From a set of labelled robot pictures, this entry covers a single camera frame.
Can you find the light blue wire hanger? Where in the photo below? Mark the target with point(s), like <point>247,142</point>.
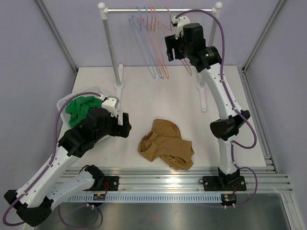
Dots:
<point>144,29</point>
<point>136,28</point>

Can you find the white plastic laundry basket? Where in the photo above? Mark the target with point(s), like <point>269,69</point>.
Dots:
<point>92,90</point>

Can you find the metal clothes rack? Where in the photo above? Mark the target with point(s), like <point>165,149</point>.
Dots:
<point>164,16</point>

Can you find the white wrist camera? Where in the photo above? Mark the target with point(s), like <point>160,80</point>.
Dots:
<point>110,104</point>
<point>179,23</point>

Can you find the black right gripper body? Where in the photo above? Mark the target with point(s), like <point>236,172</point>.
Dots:
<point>179,46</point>

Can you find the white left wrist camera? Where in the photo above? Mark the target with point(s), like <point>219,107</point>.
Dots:
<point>110,104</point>

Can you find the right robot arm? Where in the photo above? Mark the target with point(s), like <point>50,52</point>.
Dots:
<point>189,42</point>

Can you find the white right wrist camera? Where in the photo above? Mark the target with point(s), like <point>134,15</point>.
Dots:
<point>179,23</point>

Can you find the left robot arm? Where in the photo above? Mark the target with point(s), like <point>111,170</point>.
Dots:
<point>35,201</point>

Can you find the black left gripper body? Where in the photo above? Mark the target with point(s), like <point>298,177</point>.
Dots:
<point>112,128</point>

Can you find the green tank top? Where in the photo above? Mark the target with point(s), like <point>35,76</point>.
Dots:
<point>78,108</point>

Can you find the aluminium mounting rail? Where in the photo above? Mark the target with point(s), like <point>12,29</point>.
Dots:
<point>157,185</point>

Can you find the brown tank top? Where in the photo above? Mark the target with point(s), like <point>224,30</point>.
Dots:
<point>165,141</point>

